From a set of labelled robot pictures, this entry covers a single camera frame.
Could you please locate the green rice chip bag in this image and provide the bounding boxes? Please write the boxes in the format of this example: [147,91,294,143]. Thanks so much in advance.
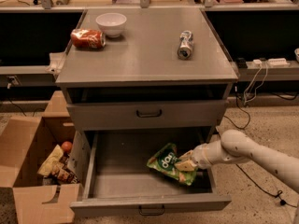
[147,143,196,186]

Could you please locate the white power strip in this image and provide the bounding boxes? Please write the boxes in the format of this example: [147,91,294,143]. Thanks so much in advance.
[252,58,290,67]

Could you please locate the silver blue drink can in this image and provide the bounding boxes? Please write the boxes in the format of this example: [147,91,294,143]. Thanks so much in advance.
[178,31,193,60]

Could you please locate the red apple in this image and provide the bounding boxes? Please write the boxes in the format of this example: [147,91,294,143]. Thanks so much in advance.
[61,141,73,153]

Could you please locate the open grey drawer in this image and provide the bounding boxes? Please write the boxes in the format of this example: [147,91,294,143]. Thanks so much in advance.
[70,128,231,217]

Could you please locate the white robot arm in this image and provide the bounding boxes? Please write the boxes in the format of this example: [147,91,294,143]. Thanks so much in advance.
[175,130,299,192]

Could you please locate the brown snack packet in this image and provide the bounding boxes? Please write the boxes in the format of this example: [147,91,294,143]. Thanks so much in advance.
[50,161,78,184]

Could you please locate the red soda can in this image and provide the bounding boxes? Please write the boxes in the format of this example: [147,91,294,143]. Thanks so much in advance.
[70,29,106,49]

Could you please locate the white bowl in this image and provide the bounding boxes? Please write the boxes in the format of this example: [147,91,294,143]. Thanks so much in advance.
[95,13,127,37]

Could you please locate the cardboard box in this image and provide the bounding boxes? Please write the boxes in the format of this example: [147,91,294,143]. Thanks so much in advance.
[0,91,84,224]

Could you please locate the closed grey upper drawer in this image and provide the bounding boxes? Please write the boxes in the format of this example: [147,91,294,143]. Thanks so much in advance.
[67,100,227,131]

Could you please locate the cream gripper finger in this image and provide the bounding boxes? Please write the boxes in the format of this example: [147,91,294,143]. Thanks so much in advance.
[175,160,196,172]
[179,150,193,161]

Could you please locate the grey drawer cabinet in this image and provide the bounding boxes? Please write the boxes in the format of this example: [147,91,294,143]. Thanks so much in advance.
[55,7,239,201]

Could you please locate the yellow snack bag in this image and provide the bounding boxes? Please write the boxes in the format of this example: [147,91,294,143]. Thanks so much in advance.
[37,145,64,176]

